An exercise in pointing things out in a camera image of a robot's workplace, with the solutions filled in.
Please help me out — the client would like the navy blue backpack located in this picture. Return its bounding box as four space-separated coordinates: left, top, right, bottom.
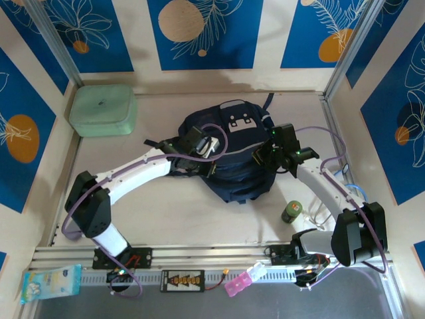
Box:
143 92 278 204

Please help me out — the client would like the mint green zippered case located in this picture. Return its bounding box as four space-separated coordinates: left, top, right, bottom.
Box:
68 82 138 137

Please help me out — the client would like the lavender glasses case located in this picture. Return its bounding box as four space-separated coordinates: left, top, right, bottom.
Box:
64 227 84 241

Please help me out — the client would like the dark jar with green lid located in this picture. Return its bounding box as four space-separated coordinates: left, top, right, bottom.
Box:
281 200 302 224

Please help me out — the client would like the black charger board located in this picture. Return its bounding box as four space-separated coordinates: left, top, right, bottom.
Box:
160 268 206 293

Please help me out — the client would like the pink plastic pill box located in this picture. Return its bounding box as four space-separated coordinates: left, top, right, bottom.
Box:
224 261 268 297

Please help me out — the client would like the small black electronics board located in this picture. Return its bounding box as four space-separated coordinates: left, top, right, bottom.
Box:
294 268 325 290
106 268 134 284

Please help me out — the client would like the blue wet wipes packet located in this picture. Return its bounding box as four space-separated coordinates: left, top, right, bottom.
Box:
20 264 82 306

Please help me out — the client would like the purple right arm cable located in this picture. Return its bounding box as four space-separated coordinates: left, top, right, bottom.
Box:
294 127 389 290

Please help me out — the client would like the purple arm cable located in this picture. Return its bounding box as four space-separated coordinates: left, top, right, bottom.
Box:
294 127 389 290
62 123 230 299

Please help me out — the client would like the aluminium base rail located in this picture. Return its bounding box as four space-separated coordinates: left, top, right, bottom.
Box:
28 239 396 266

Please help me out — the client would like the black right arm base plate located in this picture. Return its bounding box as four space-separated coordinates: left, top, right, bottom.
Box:
269 244 330 266

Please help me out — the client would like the red wire with yellow connector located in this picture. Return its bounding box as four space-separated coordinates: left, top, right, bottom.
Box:
204 268 230 290

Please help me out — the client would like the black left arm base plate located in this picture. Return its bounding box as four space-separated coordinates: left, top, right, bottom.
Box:
92 246 153 270

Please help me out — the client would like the blue floral wall panel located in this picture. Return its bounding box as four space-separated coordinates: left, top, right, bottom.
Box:
42 0 135 73
147 0 265 71
280 0 378 70
0 48 57 214
360 31 425 206

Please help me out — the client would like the grey slotted cable duct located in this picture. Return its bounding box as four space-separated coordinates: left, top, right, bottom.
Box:
79 265 299 286

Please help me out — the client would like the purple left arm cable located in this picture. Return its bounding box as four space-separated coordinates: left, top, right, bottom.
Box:
62 123 230 299

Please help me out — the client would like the aluminium corner post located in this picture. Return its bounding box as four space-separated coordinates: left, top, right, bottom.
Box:
25 0 84 88
323 0 390 99

